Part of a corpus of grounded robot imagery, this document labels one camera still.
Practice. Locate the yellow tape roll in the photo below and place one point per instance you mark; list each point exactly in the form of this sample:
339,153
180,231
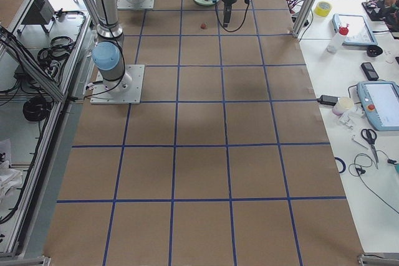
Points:
323,8

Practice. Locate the clear bottle red cap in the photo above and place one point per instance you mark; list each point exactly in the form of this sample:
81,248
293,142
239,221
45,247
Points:
337,40

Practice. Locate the black power adapter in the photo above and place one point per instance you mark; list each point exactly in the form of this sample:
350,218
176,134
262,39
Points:
327,100

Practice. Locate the blue teach pendant far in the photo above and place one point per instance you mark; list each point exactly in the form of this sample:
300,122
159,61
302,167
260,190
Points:
360,32

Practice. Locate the blue teach pendant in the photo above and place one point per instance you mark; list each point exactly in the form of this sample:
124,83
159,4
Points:
380,103
360,32

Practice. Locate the paper cup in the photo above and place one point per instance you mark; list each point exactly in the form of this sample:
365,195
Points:
343,105

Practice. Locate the black phone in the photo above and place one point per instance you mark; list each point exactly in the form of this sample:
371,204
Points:
369,71

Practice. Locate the blue teach pendant near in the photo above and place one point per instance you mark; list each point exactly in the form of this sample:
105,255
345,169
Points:
380,103

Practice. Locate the black scissors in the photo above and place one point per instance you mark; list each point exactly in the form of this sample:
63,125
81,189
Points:
370,136

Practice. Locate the blue tape roll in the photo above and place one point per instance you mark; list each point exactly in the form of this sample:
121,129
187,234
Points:
343,167

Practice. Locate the white crumpled cloth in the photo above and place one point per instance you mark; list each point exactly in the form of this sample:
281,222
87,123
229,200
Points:
11,180

